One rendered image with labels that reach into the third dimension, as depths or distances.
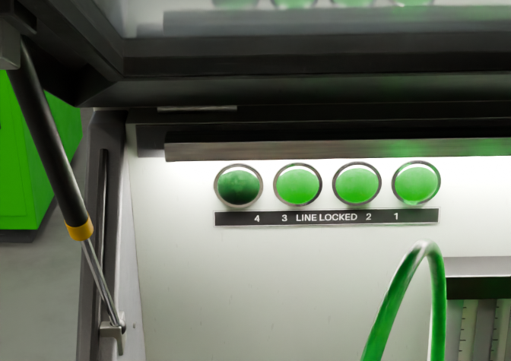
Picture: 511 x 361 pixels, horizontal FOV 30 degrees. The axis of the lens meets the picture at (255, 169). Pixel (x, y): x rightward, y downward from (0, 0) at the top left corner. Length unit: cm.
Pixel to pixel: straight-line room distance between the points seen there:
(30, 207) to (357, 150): 266
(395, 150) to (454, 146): 6
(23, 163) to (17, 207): 18
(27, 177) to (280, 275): 248
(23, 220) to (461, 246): 266
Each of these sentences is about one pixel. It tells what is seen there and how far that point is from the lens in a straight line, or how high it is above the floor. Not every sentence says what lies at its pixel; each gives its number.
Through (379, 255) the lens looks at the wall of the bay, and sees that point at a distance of 102.
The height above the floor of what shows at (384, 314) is 143.
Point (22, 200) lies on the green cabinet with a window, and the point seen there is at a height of 21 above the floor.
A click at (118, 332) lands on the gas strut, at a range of 89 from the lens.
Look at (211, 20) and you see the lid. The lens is 64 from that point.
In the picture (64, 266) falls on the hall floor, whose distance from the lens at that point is 347.
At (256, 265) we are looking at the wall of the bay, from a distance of 102.
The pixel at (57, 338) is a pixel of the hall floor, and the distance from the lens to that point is 312.
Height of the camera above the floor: 183
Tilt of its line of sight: 27 degrees down
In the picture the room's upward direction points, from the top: 1 degrees counter-clockwise
